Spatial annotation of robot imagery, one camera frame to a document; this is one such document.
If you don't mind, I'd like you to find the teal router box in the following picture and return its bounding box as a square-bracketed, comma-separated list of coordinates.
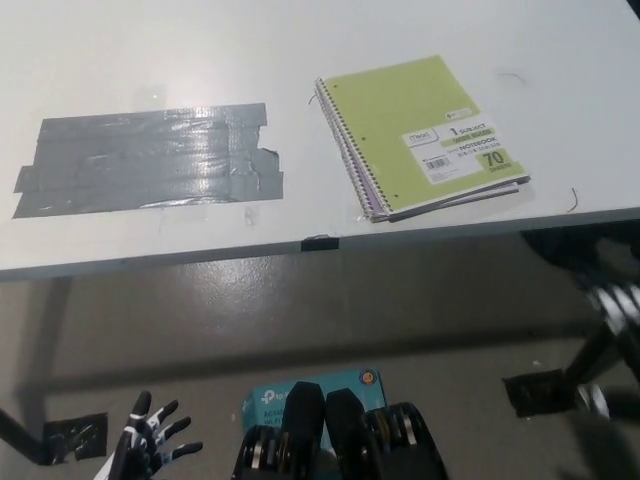
[241, 368, 389, 451]

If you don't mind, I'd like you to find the grey duct tape patch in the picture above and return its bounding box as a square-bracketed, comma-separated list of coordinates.
[10, 102, 285, 219]

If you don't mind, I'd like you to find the green spiral notebook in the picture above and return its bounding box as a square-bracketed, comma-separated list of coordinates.
[316, 54, 532, 222]

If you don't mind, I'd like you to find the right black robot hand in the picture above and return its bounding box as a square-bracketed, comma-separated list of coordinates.
[583, 281, 640, 332]

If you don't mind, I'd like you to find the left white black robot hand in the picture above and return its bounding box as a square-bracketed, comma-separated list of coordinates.
[94, 390, 204, 480]

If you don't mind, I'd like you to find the purple spiral notebook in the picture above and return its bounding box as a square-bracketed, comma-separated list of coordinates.
[313, 88, 521, 225]

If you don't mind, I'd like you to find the small black tape piece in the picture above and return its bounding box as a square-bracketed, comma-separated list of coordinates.
[300, 234, 341, 252]

